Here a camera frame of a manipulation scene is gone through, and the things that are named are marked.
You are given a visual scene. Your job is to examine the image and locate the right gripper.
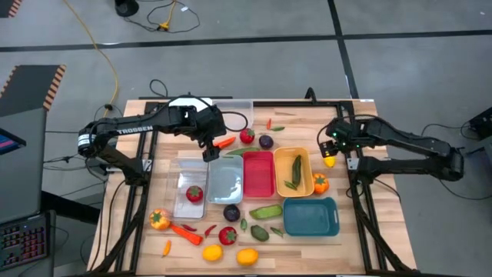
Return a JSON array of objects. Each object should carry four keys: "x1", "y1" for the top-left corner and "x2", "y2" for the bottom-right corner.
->
[{"x1": 319, "y1": 118, "x2": 362, "y2": 159}]

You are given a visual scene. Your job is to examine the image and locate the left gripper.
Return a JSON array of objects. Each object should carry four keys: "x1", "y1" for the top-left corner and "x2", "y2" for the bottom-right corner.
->
[{"x1": 187, "y1": 104, "x2": 228, "y2": 163}]

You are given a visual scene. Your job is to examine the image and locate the orange bell pepper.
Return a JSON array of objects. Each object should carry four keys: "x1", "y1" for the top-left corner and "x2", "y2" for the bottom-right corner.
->
[{"x1": 311, "y1": 172, "x2": 331, "y2": 195}]

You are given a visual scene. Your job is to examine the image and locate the clear plastic bin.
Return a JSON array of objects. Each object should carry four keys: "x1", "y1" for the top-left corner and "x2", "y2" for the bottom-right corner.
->
[{"x1": 164, "y1": 156, "x2": 211, "y2": 222}]

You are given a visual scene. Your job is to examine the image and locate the yellow plastic basket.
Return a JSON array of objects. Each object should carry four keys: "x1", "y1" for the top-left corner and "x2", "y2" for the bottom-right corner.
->
[{"x1": 273, "y1": 146, "x2": 315, "y2": 199}]

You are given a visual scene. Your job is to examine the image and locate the light green cucumber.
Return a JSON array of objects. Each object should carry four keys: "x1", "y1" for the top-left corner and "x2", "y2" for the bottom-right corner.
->
[{"x1": 248, "y1": 204, "x2": 284, "y2": 221}]

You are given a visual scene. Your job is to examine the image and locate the yellow-orange bell pepper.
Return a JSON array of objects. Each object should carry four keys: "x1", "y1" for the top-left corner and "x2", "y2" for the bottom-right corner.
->
[{"x1": 148, "y1": 208, "x2": 172, "y2": 232}]

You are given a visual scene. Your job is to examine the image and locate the dark green avocado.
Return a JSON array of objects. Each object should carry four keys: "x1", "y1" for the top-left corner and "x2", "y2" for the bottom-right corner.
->
[{"x1": 250, "y1": 224, "x2": 271, "y2": 243}]

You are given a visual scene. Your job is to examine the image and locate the orange fruit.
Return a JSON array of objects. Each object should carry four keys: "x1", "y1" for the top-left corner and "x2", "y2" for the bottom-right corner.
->
[{"x1": 235, "y1": 248, "x2": 260, "y2": 267}]

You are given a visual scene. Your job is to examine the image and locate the light grey plastic basket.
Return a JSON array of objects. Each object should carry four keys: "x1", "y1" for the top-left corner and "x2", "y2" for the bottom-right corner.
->
[{"x1": 205, "y1": 154, "x2": 244, "y2": 205}]

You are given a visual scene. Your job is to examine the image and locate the red plastic basket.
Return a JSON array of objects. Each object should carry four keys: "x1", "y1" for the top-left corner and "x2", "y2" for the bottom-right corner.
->
[{"x1": 242, "y1": 150, "x2": 275, "y2": 199}]

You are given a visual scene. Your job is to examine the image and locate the white plastic container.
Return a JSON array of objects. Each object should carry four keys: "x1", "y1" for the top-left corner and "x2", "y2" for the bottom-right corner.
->
[{"x1": 168, "y1": 97, "x2": 214, "y2": 116}]

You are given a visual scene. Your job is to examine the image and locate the frosted translucent plastic container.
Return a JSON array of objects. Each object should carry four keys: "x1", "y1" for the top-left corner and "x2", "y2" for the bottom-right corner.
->
[{"x1": 212, "y1": 98, "x2": 255, "y2": 134}]

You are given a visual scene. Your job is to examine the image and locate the dark purple eggplant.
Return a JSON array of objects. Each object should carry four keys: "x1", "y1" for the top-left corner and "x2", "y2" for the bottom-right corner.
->
[{"x1": 223, "y1": 204, "x2": 241, "y2": 223}]

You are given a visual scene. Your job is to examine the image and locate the teal plastic basket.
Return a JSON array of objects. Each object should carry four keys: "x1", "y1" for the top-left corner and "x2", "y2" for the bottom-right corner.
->
[{"x1": 282, "y1": 196, "x2": 341, "y2": 237}]

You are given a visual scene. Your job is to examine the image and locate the yellow extension plug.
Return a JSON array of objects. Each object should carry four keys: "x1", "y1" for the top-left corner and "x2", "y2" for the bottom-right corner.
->
[{"x1": 156, "y1": 0, "x2": 178, "y2": 32}]

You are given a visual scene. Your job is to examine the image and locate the grey metal stand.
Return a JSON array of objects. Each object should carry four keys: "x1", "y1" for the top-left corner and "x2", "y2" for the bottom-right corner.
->
[{"x1": 463, "y1": 136, "x2": 492, "y2": 158}]

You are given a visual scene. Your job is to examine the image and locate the black equipment box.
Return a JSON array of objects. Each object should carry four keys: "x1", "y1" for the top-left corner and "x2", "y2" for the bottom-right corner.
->
[{"x1": 467, "y1": 106, "x2": 492, "y2": 140}]

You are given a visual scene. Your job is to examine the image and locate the black round stand base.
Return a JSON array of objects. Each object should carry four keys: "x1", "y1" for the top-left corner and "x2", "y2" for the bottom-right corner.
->
[{"x1": 114, "y1": 0, "x2": 140, "y2": 18}]

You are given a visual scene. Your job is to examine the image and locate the striped-edge black floor mat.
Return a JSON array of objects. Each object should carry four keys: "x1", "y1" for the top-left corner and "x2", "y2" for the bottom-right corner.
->
[
  {"x1": 0, "y1": 64, "x2": 67, "y2": 118},
  {"x1": 0, "y1": 0, "x2": 23, "y2": 19}
]

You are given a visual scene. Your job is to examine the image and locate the laptop screen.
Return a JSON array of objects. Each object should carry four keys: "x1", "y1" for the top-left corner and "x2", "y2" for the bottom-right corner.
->
[{"x1": 0, "y1": 128, "x2": 28, "y2": 156}]

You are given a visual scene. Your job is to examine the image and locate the backlit keyboard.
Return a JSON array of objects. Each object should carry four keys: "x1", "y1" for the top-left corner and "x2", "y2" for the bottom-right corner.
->
[{"x1": 0, "y1": 210, "x2": 53, "y2": 272}]

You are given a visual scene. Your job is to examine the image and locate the black aluminium table frame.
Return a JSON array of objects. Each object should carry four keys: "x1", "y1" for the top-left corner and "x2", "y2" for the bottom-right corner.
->
[{"x1": 87, "y1": 98, "x2": 418, "y2": 277}]

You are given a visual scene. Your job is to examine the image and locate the black cable loop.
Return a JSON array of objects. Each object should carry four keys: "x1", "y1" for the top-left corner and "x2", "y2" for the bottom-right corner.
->
[{"x1": 148, "y1": 78, "x2": 169, "y2": 99}]

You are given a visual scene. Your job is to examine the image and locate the yellow floor cable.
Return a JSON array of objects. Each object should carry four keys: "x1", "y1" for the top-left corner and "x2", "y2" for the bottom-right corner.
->
[{"x1": 63, "y1": 0, "x2": 120, "y2": 116}]

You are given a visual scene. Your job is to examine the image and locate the black floor cable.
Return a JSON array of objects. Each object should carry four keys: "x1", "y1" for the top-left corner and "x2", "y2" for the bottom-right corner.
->
[
  {"x1": 421, "y1": 122, "x2": 492, "y2": 201},
  {"x1": 122, "y1": 0, "x2": 201, "y2": 34}
]

